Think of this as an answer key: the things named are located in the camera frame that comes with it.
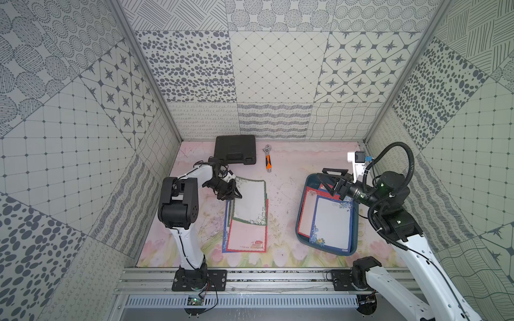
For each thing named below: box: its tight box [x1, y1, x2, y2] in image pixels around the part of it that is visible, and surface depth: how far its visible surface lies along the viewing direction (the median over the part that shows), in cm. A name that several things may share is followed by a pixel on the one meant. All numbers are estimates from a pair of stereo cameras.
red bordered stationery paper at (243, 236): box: [214, 198, 270, 253], surface depth 87 cm
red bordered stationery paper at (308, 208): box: [297, 185, 341, 239], surface depth 92 cm
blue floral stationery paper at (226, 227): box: [222, 199, 233, 254], surface depth 88 cm
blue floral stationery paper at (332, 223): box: [308, 194, 355, 254], surface depth 88 cm
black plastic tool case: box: [214, 134, 257, 166], surface depth 116 cm
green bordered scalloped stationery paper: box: [232, 176, 268, 226], surface depth 97 cm
